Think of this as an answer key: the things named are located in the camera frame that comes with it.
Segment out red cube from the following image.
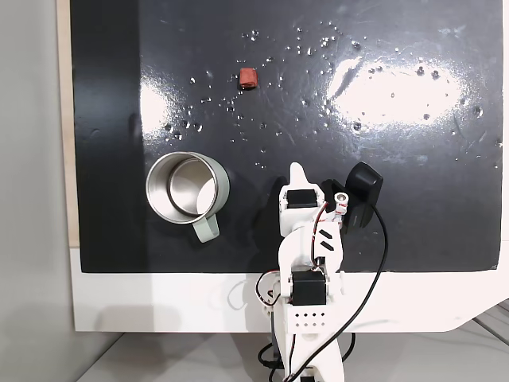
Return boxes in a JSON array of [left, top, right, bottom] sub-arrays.
[[239, 67, 258, 90]]

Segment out black table mat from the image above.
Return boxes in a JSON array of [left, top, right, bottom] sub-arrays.
[[69, 0, 503, 275]]

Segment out black webcam cable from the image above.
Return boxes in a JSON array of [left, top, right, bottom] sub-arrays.
[[284, 202, 390, 382]]

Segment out black power cable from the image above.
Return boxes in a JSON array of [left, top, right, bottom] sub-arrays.
[[257, 333, 287, 382]]

